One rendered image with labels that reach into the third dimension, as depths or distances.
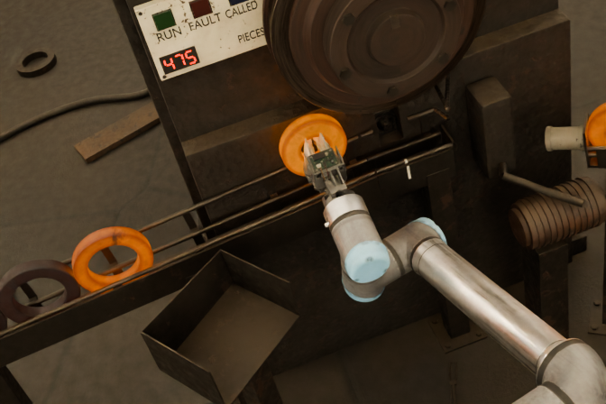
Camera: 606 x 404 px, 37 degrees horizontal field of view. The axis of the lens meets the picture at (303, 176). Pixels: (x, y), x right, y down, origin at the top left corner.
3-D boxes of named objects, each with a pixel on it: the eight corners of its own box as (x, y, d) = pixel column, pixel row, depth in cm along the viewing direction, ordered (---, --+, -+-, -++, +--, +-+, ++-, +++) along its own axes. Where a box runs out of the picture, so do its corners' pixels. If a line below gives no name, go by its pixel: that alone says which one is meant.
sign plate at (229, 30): (160, 76, 199) (133, 6, 187) (271, 37, 201) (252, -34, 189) (161, 82, 197) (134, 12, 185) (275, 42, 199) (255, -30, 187)
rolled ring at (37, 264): (56, 255, 204) (54, 245, 206) (-19, 291, 204) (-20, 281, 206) (95, 303, 216) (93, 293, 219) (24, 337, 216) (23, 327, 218)
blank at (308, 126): (269, 129, 204) (273, 137, 202) (333, 102, 205) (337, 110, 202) (289, 179, 214) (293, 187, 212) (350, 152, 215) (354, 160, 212)
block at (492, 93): (470, 156, 234) (462, 82, 218) (499, 146, 234) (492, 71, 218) (488, 181, 226) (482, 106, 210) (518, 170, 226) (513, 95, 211)
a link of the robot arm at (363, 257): (351, 290, 189) (349, 269, 181) (330, 242, 196) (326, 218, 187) (393, 276, 190) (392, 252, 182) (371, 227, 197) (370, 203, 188)
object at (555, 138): (550, 139, 221) (546, 121, 218) (588, 138, 218) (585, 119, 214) (546, 156, 217) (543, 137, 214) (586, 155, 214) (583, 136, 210)
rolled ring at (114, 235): (55, 269, 206) (54, 259, 208) (108, 307, 218) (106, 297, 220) (119, 221, 203) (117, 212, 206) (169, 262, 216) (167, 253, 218)
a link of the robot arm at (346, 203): (371, 224, 196) (328, 241, 195) (362, 206, 199) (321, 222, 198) (368, 204, 188) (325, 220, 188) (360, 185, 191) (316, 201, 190)
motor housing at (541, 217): (514, 325, 261) (503, 193, 225) (583, 298, 263) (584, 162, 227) (536, 360, 251) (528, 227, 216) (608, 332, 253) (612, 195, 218)
